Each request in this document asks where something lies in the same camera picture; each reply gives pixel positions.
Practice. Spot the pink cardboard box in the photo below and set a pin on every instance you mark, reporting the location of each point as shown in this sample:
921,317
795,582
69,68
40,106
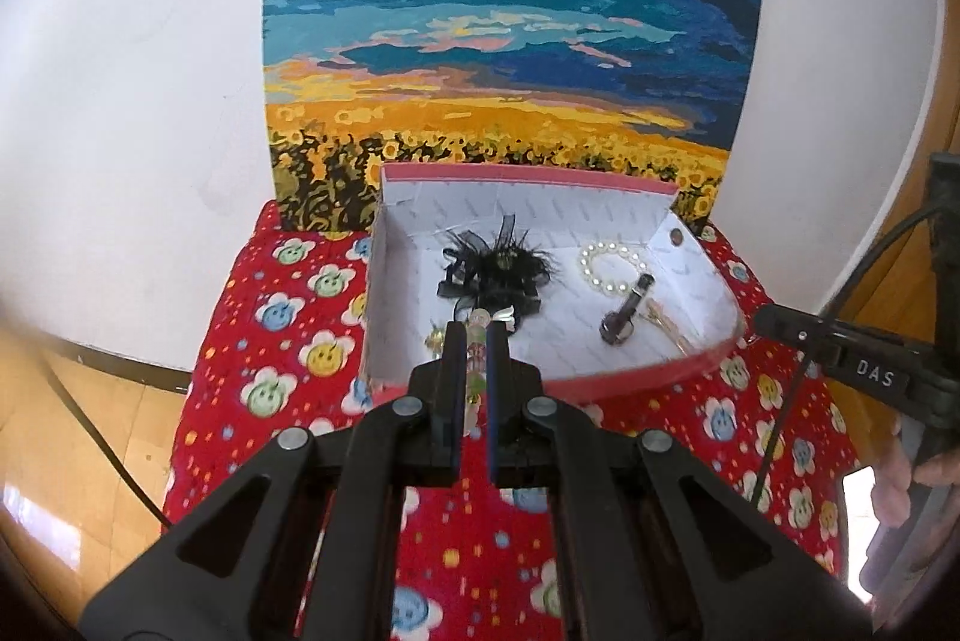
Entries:
645,379

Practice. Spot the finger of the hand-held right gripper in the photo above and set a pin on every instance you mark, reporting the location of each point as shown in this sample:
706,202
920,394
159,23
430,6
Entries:
791,326

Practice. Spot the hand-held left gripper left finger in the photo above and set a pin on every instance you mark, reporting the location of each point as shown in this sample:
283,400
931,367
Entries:
452,401

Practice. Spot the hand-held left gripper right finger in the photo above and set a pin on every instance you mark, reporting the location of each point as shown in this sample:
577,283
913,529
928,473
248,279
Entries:
495,401

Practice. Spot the person's right hand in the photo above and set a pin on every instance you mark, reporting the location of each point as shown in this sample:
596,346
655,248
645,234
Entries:
889,476

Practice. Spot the black feather hair accessory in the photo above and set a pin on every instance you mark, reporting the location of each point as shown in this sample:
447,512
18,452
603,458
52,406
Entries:
499,266

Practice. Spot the sunflower field painting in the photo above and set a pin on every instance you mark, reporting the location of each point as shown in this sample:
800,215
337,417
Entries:
487,49

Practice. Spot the red smiley flower cloth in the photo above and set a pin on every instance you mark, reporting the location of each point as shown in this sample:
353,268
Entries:
225,341

